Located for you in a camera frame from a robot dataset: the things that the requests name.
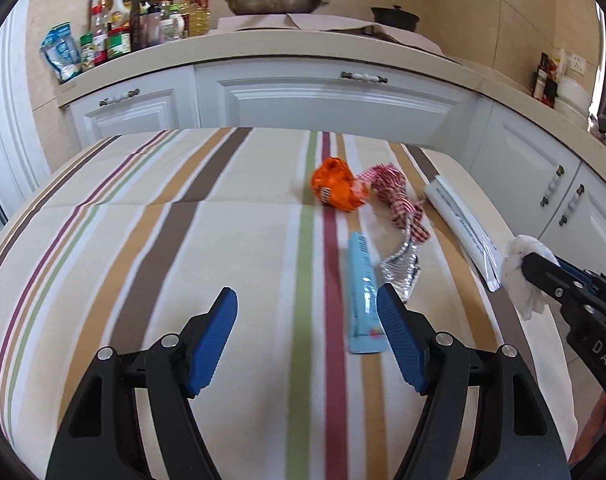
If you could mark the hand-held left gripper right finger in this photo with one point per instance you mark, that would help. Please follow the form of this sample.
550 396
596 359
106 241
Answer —
400 340

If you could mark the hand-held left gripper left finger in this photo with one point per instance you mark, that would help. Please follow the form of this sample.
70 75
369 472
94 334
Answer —
213 345

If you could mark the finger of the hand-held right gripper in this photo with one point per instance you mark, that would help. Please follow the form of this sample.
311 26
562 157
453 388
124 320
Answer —
588 277
548 277

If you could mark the white tissue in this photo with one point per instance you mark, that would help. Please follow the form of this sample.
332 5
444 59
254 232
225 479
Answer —
525 296

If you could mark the silver foil wrapper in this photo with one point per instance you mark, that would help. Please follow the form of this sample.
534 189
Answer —
400 270

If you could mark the light blue packet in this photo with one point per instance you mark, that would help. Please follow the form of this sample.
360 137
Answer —
360 280

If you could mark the long white plastic packet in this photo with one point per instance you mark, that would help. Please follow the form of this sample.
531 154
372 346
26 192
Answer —
458 215

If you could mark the red white checkered ribbon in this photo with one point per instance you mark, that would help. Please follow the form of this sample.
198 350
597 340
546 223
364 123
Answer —
398 200

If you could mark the orange wrapper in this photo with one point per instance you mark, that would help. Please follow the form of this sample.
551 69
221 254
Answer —
335 185

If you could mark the person's right hand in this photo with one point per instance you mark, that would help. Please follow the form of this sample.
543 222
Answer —
590 425

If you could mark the striped tablecloth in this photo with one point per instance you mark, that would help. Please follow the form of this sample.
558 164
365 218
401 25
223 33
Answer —
158 260

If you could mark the red box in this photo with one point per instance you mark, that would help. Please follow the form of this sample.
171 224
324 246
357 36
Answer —
550 92

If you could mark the dark glass bottle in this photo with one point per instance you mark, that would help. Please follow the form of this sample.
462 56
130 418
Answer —
540 80

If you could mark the white plastic bag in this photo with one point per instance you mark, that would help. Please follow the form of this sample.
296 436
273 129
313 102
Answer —
560 62

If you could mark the small white cabinet door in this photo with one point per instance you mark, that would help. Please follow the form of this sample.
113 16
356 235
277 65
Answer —
133 120

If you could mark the wide white cabinet front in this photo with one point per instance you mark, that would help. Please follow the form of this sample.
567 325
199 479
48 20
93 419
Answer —
333 102

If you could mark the black lidded pot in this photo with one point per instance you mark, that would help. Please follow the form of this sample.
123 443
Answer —
395 17

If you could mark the beige kitchen countertop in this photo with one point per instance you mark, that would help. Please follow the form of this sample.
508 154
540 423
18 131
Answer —
283 47

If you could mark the group of seasoning bottles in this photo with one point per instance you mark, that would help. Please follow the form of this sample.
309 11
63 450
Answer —
118 40

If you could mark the yellow cooking oil bottle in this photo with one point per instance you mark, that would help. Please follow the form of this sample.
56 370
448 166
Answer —
195 20

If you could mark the blue white pouch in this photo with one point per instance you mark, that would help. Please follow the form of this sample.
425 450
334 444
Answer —
60 55

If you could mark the beige stove cover cloth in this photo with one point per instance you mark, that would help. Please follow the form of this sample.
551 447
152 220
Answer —
308 22

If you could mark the white single wall socket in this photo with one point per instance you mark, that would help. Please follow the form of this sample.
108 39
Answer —
578 62

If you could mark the white door frame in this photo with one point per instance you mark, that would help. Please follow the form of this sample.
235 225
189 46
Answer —
8 125

